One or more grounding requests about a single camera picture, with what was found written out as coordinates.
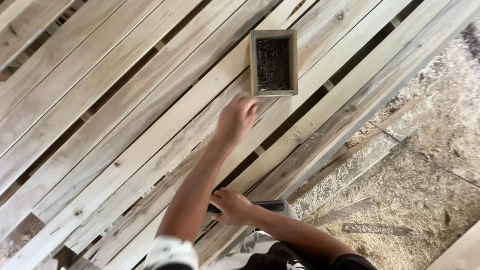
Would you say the person's right hand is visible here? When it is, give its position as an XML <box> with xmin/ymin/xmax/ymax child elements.
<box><xmin>208</xmin><ymin>187</ymin><xmax>260</xmax><ymax>228</ymax></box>

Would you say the person's left hand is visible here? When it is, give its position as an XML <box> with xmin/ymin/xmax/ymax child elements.
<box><xmin>215</xmin><ymin>93</ymin><xmax>260</xmax><ymax>148</ymax></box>

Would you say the dark metal hammer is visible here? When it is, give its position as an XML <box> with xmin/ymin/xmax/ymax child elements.
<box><xmin>205</xmin><ymin>200</ymin><xmax>287</xmax><ymax>215</ymax></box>

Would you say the pile of dark nails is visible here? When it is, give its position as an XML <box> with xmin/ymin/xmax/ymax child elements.
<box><xmin>256</xmin><ymin>38</ymin><xmax>291</xmax><ymax>92</ymax></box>

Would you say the small wooden nail box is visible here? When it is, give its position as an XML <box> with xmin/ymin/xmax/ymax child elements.
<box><xmin>248</xmin><ymin>29</ymin><xmax>299</xmax><ymax>98</ymax></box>

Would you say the wooden slatted pallet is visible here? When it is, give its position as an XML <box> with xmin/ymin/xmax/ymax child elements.
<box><xmin>0</xmin><ymin>0</ymin><xmax>480</xmax><ymax>270</ymax></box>

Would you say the sawdust-covered wooden beam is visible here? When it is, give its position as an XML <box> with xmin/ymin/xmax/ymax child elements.
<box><xmin>288</xmin><ymin>129</ymin><xmax>399</xmax><ymax>206</ymax></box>

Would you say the thin grey wood strip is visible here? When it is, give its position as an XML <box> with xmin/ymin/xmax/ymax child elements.
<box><xmin>341</xmin><ymin>223</ymin><xmax>413</xmax><ymax>236</ymax></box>
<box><xmin>310</xmin><ymin>196</ymin><xmax>374</xmax><ymax>227</ymax></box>

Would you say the pale wooden plank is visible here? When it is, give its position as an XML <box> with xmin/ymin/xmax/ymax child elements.
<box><xmin>427</xmin><ymin>220</ymin><xmax>480</xmax><ymax>270</ymax></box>

